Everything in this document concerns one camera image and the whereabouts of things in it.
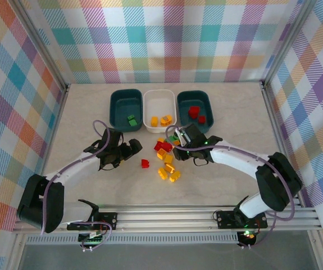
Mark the green lego brick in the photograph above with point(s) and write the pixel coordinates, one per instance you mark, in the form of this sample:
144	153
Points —
133	123
173	138
131	116

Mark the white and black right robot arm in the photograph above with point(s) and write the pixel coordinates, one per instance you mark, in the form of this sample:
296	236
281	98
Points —
234	159

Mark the dark teal plastic container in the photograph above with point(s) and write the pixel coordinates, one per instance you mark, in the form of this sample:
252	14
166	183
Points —
126	108
185	108

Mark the white plastic container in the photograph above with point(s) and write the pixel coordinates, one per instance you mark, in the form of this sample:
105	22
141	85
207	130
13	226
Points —
159	105

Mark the black controller board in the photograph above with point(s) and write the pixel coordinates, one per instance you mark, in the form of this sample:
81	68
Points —
93	239

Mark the aluminum side rail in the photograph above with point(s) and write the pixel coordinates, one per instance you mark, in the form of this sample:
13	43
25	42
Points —
57	123
275	118

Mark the long aluminum base rail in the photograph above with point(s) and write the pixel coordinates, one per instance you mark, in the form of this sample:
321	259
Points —
164	218

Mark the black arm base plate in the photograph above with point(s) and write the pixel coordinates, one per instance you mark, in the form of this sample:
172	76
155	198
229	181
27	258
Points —
225	219
108	219

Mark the aluminum frame post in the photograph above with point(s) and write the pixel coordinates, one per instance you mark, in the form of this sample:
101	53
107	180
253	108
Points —
41	42
287	42

